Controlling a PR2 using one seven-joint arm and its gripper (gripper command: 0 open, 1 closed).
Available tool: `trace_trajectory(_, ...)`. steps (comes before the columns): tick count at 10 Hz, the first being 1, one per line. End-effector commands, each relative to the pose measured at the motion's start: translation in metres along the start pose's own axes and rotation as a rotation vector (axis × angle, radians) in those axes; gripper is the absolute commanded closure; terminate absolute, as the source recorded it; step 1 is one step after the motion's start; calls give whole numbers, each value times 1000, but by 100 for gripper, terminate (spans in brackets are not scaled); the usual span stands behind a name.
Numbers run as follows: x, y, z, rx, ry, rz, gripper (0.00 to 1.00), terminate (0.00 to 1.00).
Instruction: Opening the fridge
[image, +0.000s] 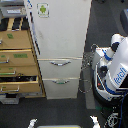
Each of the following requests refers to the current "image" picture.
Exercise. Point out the white refrigerator body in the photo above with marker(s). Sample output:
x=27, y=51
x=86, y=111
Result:
x=52, y=72

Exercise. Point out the wooden drawer cabinet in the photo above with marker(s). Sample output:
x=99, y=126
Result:
x=19, y=69

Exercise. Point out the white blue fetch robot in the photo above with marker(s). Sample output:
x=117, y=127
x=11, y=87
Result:
x=110, y=68

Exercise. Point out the green android sticker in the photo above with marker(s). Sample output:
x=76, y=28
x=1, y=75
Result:
x=43, y=10

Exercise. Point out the grey box on cabinet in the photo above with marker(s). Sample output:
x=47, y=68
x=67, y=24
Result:
x=13, y=11

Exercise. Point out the upper fridge drawer handle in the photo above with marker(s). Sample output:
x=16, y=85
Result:
x=60, y=63

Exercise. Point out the fridge drawer handle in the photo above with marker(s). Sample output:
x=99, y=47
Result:
x=60, y=63
x=60, y=81

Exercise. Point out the lower fridge drawer handle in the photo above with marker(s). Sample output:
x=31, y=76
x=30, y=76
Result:
x=60, y=81

